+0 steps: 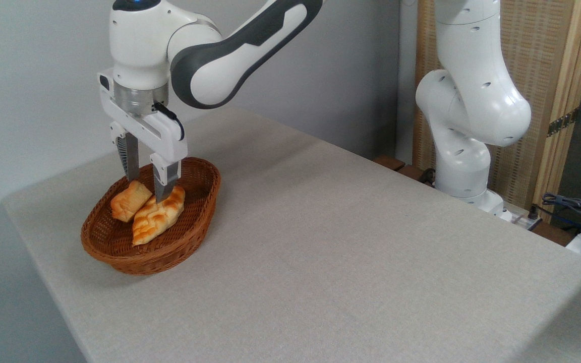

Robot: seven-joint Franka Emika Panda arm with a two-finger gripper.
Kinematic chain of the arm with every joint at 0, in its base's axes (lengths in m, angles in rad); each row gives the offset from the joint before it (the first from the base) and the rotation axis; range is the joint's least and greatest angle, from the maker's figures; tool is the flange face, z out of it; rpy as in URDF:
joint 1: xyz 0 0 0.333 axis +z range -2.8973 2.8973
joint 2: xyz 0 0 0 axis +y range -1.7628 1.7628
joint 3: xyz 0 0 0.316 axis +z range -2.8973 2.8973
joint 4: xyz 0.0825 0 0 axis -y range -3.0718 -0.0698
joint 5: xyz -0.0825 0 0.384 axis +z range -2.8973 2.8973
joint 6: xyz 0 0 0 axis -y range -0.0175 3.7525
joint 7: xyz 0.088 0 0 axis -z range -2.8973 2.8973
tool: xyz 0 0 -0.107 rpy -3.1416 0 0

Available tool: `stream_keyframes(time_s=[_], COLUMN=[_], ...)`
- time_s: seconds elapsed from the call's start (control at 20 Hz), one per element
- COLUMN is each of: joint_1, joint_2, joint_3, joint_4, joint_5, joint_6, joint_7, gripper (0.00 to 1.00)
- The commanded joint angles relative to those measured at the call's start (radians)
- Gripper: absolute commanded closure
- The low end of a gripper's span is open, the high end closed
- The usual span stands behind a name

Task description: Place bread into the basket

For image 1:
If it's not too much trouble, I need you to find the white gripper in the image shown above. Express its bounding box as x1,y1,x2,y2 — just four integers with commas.
98,70,189,203

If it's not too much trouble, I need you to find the round orange braided bread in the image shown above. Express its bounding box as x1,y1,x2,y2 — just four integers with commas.
110,180,153,223

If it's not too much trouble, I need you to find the long golden bread loaf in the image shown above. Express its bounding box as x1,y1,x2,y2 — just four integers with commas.
132,186,186,246

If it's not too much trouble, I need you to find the brown wicker basket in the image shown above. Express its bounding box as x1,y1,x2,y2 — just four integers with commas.
81,157,221,276

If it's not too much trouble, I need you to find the grey tablecloth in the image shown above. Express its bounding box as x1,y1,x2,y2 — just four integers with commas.
2,107,581,363

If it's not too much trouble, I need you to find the brown wooden board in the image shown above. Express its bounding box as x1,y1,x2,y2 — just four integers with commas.
373,155,428,182

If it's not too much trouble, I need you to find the wooden woven folding screen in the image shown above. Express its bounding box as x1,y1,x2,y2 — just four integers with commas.
414,0,581,222

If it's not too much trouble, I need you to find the brass screen hinge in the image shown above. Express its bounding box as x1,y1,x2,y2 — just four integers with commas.
547,107,580,138

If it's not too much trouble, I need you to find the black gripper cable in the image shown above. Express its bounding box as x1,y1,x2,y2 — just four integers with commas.
153,102,186,142

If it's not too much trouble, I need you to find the blue grey cable bundle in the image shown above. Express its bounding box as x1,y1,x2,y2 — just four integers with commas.
542,193,581,228

